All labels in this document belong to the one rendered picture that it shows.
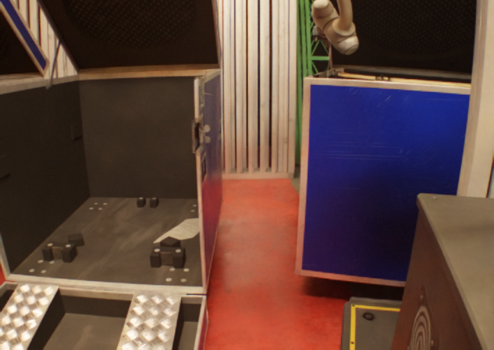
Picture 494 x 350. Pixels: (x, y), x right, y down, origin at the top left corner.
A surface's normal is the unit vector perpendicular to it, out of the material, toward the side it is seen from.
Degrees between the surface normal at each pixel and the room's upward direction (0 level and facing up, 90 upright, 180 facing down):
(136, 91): 90
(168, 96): 90
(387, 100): 90
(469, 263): 0
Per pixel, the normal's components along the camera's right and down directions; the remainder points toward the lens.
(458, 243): 0.00, -0.96
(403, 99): -0.29, 0.26
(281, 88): 0.07, 0.23
